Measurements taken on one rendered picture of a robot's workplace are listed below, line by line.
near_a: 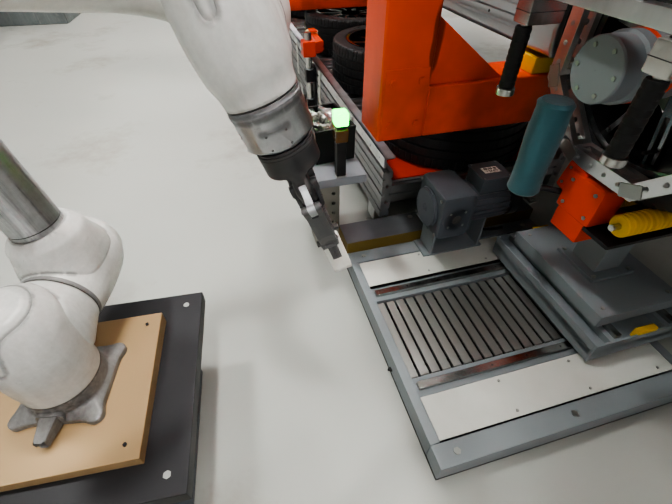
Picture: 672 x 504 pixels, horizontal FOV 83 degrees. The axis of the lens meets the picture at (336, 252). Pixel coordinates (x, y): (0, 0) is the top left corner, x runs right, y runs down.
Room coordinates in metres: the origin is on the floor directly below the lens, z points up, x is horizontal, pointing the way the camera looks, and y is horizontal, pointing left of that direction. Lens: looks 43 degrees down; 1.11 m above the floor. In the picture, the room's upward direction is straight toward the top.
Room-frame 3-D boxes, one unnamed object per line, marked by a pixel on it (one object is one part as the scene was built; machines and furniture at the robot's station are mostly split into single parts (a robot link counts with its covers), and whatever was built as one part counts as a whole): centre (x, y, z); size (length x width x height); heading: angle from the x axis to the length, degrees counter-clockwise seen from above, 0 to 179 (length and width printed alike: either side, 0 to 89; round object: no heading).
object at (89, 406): (0.38, 0.57, 0.36); 0.22 x 0.18 x 0.06; 5
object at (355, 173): (1.24, 0.04, 0.44); 0.43 x 0.17 x 0.03; 16
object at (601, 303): (0.89, -0.85, 0.32); 0.40 x 0.30 x 0.28; 16
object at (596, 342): (0.89, -0.85, 0.13); 0.50 x 0.36 x 0.10; 16
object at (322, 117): (1.23, 0.04, 0.51); 0.20 x 0.14 x 0.13; 21
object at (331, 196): (1.27, 0.05, 0.21); 0.10 x 0.10 x 0.42; 16
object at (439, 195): (1.12, -0.51, 0.26); 0.42 x 0.18 x 0.35; 106
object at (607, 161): (0.62, -0.50, 0.83); 0.04 x 0.04 x 0.16
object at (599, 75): (0.82, -0.62, 0.85); 0.21 x 0.14 x 0.14; 106
